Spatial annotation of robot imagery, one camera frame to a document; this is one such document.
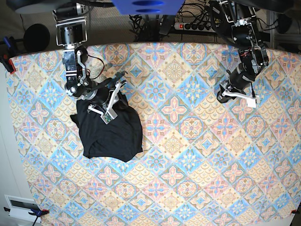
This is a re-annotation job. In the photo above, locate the white floor vent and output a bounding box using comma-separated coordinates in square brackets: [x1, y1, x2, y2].
[4, 194, 38, 222]

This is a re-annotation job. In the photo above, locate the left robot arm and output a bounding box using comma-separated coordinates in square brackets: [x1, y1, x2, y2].
[208, 0, 269, 108]

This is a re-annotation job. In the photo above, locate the black round stool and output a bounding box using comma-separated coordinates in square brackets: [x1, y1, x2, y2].
[23, 24, 50, 53]

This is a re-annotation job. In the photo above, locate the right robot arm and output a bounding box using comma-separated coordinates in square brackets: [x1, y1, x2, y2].
[6, 0, 126, 124]

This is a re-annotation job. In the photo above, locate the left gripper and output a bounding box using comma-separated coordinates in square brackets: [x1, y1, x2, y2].
[217, 63, 260, 108]

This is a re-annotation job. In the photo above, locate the red black clamp upper left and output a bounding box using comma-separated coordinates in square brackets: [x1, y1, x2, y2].
[0, 36, 17, 74]

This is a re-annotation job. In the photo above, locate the patterned tablecloth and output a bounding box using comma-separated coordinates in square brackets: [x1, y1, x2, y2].
[6, 43, 301, 226]

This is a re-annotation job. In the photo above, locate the black t-shirt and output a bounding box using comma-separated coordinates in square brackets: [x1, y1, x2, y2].
[70, 93, 143, 162]

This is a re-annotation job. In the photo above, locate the white power strip red switch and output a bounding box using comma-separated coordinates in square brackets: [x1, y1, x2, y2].
[174, 22, 214, 32]

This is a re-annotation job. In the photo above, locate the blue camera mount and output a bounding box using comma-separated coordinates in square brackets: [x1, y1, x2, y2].
[112, 0, 184, 15]

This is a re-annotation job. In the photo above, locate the blue clamp lower left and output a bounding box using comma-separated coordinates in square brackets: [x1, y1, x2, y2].
[3, 207, 49, 226]

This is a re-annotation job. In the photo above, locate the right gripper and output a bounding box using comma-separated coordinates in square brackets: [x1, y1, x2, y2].
[77, 78, 127, 124]

